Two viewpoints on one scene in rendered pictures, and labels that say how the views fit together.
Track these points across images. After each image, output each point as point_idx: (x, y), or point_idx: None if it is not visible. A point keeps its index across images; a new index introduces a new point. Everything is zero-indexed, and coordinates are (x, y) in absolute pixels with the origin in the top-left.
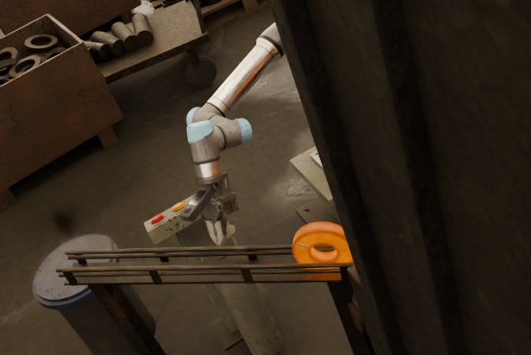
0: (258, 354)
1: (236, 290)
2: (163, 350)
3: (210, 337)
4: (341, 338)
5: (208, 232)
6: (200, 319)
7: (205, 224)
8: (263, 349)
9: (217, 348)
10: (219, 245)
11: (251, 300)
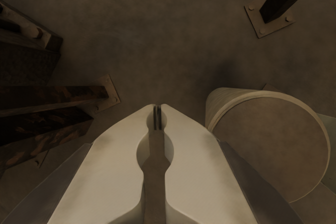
0: (219, 88)
1: (214, 101)
2: None
3: (296, 91)
4: (157, 135)
5: (225, 149)
6: (326, 107)
7: (262, 192)
8: (213, 91)
9: (277, 82)
10: (149, 105)
11: (206, 110)
